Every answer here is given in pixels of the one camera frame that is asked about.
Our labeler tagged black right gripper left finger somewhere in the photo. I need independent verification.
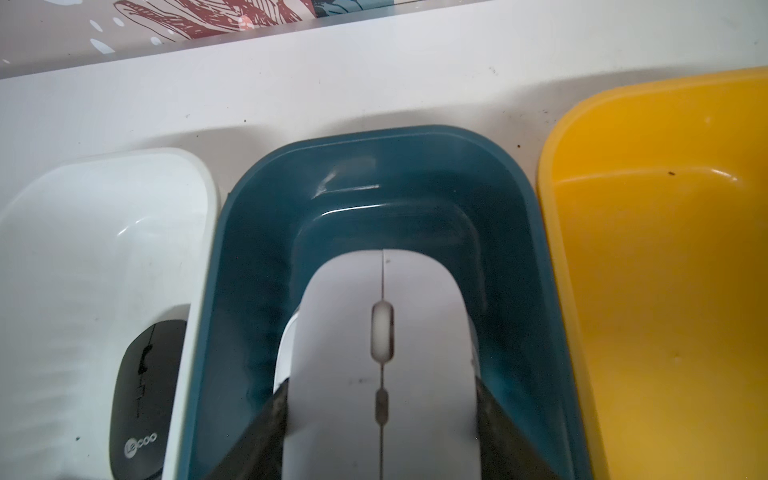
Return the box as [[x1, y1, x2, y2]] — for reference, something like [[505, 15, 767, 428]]
[[207, 380, 289, 480]]

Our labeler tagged white storage box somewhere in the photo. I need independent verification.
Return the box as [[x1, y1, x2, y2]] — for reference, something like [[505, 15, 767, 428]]
[[1, 148, 221, 479]]

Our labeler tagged yellow storage box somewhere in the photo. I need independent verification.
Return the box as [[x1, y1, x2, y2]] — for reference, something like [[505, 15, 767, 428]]
[[537, 67, 767, 479]]

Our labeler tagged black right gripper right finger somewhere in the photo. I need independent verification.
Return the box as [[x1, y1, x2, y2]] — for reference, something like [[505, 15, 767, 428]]
[[475, 377, 560, 480]]

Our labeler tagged black mouse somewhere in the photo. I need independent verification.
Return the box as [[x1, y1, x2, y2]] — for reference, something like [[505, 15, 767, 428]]
[[109, 320, 186, 480]]

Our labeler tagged white mouse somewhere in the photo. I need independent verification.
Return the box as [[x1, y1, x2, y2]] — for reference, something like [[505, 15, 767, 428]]
[[273, 309, 299, 392], [282, 250, 481, 479]]

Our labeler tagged teal storage box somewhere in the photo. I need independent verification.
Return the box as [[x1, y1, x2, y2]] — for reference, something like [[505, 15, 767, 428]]
[[170, 125, 593, 479]]

